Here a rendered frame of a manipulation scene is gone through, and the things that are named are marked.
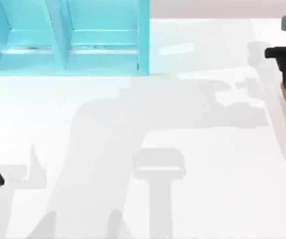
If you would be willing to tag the light blue rack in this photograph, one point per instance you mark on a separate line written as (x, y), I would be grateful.
(103, 37)

